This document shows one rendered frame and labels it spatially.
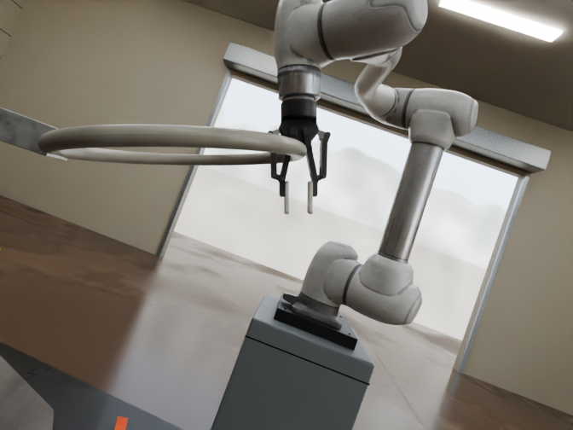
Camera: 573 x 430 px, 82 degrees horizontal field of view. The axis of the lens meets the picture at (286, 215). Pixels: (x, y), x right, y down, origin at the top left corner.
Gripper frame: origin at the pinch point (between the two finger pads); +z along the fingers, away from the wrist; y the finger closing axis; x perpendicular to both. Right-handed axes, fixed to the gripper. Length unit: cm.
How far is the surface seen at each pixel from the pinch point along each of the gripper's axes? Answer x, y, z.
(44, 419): 9, 48, 40
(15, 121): 13, 47, -13
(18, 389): 16, 48, 30
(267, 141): 19.0, 7.3, -9.6
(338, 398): -21, -15, 61
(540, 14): -254, -278, -173
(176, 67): -498, 135, -189
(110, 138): 24.0, 28.2, -9.0
